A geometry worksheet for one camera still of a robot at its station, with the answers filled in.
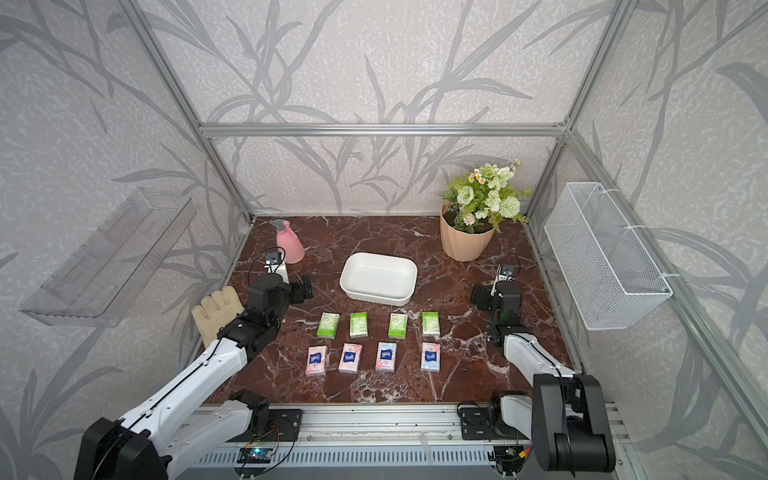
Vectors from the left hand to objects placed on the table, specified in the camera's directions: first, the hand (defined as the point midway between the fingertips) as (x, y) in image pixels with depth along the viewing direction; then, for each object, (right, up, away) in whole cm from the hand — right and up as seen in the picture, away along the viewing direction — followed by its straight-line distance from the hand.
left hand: (294, 272), depth 82 cm
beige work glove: (-29, -14, +12) cm, 34 cm away
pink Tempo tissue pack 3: (+25, -23, +1) cm, 35 cm away
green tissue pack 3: (+17, -17, +7) cm, 25 cm away
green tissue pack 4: (+8, -17, +7) cm, 20 cm away
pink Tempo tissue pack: (+6, -25, 0) cm, 25 cm away
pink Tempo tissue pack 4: (+38, -23, +1) cm, 45 cm away
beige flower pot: (+49, +7, +16) cm, 52 cm away
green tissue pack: (+38, -16, +7) cm, 42 cm away
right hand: (+58, -5, +8) cm, 58 cm away
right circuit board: (+57, -45, -9) cm, 73 cm away
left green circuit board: (-6, -43, -11) cm, 44 cm away
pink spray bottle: (-10, +9, +19) cm, 24 cm away
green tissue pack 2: (+28, -17, +7) cm, 34 cm away
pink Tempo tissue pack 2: (+15, -24, 0) cm, 29 cm away
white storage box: (+23, -4, +20) cm, 31 cm away
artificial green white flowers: (+54, +22, +4) cm, 59 cm away
